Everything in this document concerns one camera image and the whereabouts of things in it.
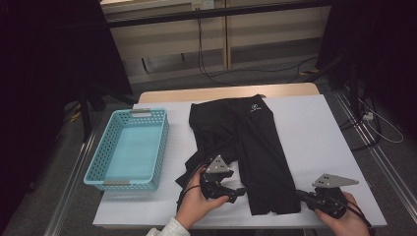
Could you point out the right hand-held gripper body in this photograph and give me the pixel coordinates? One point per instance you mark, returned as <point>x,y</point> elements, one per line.
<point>329,203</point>

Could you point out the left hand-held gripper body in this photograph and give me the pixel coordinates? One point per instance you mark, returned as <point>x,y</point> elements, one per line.
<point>213,187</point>

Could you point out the black pants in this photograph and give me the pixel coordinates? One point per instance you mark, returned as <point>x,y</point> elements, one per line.
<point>255,147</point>

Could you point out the light blue plastic basket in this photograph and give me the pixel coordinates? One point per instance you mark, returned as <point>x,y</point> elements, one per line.
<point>131,150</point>

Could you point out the person's left hand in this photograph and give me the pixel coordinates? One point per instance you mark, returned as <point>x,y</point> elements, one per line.
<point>193,206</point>

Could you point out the person's right hand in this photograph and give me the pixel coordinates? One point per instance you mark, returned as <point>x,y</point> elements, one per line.
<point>347,226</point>

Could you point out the white power strip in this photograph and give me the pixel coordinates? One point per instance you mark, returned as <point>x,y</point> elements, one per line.
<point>368,116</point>

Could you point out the wooden table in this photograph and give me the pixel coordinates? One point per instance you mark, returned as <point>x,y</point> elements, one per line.
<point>295,90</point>

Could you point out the small yellow floor item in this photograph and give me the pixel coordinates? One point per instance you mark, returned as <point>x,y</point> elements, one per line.
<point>76,115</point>

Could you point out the black curtain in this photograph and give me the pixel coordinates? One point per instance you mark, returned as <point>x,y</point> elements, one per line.
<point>49,49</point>
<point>377,49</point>

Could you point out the metal floor rail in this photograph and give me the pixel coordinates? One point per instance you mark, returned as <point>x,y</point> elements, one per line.
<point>377,157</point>
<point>69,187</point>

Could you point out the white wall socket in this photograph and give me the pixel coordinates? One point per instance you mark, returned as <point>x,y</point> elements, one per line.
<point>203,4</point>

